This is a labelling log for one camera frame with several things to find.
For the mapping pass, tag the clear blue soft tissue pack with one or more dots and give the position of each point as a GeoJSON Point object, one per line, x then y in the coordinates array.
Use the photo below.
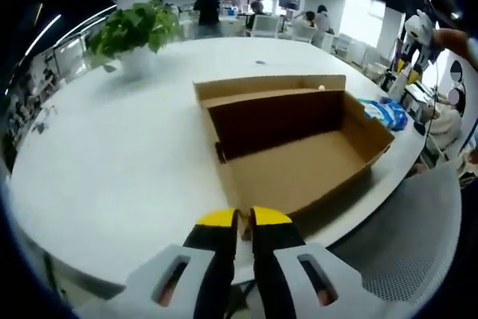
{"type": "Point", "coordinates": [390, 117]}

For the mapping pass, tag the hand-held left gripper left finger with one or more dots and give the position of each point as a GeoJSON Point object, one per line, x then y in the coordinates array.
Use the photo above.
{"type": "Point", "coordinates": [213, 266]}

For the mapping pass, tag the white mesh office chair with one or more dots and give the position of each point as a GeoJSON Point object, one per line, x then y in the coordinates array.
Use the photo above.
{"type": "Point", "coordinates": [403, 237]}

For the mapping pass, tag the small dark gadget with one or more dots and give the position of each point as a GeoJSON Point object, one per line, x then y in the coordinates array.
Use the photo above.
{"type": "Point", "coordinates": [45, 119]}

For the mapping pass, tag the brown cardboard shoe box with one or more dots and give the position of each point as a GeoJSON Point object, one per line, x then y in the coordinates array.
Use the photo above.
{"type": "Point", "coordinates": [298, 169]}

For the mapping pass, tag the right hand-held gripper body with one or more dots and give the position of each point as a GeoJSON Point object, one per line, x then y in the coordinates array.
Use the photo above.
{"type": "Point", "coordinates": [420, 29]}

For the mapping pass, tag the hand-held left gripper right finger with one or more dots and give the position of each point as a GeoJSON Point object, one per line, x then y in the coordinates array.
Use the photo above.
{"type": "Point", "coordinates": [276, 259]}

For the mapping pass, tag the green potted plant white pot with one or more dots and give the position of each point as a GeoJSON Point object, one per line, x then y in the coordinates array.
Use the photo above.
{"type": "Point", "coordinates": [134, 31]}

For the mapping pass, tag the person's dark navy shirt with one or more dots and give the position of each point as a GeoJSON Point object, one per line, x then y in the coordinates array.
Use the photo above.
{"type": "Point", "coordinates": [467, 229]}

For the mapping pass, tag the dark wall screen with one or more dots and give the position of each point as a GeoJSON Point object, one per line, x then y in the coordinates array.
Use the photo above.
{"type": "Point", "coordinates": [289, 1]}

